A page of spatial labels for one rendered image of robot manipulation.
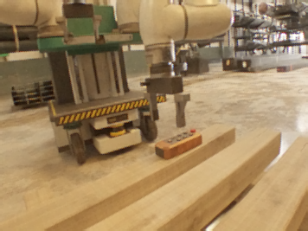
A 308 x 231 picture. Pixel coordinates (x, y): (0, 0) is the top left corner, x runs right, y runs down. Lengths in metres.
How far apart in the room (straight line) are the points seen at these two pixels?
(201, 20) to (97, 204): 0.56
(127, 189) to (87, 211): 0.12
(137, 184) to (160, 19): 0.46
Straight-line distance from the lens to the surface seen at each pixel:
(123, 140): 1.19
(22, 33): 3.41
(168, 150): 0.64
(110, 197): 0.54
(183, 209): 0.46
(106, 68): 1.47
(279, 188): 0.54
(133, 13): 1.33
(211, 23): 0.63
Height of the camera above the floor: 0.50
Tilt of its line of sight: 14 degrees down
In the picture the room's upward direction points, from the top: 7 degrees counter-clockwise
